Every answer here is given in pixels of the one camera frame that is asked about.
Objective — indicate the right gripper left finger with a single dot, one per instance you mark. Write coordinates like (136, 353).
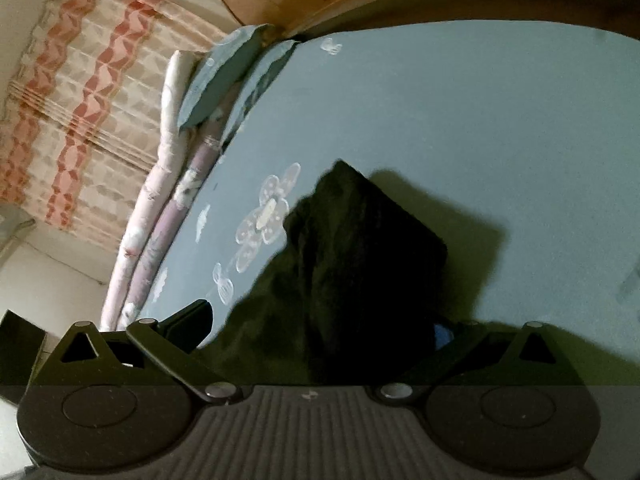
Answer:
(110, 401)

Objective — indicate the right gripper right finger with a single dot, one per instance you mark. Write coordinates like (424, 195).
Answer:
(505, 402)

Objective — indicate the black sweatpants with drawstring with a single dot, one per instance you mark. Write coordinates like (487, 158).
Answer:
(352, 299)

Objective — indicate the blue patterned bed sheet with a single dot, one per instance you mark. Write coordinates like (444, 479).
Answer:
(517, 143)

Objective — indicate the white floral folded quilt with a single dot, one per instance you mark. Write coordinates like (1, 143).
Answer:
(155, 191)

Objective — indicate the patterned beige pink curtain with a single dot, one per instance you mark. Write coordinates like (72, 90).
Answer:
(81, 123)

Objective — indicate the purple floral folded quilt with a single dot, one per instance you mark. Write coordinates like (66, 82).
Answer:
(206, 151)

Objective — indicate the black wall television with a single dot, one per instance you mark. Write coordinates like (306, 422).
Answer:
(20, 345)

